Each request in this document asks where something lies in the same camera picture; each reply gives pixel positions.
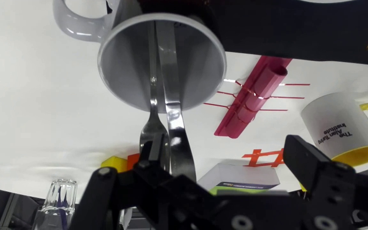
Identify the green book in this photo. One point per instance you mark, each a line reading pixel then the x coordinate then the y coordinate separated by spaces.
pixel 239 173

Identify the silver fork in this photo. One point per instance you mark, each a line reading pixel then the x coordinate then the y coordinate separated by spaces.
pixel 152 123

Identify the yellow block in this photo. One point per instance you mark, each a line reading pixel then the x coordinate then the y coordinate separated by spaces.
pixel 114 163

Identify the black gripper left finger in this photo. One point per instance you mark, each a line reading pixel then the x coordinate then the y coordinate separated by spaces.
pixel 156 154

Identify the clear drinking glass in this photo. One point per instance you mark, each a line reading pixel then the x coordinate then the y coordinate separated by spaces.
pixel 58 200

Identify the black placemat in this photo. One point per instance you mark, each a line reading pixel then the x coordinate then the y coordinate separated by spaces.
pixel 299 30

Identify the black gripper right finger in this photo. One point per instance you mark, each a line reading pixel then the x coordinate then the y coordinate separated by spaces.
pixel 307 167

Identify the white and yellow mug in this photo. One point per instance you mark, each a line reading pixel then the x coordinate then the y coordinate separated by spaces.
pixel 338 123

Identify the dark grey mug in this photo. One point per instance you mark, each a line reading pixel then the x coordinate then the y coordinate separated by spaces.
pixel 120 65

